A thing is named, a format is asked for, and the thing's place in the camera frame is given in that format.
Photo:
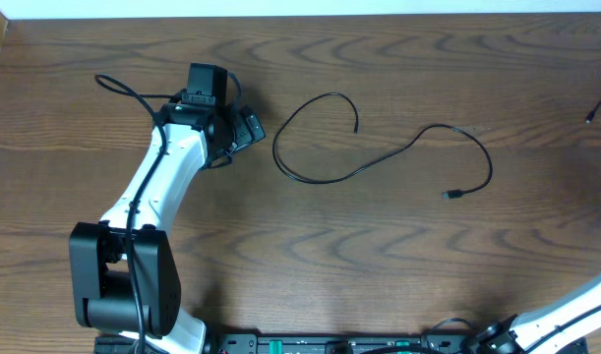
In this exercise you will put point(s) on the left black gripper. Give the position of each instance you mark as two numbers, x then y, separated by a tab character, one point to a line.
247	137

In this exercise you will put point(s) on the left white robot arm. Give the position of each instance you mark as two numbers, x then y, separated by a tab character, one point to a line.
125	279

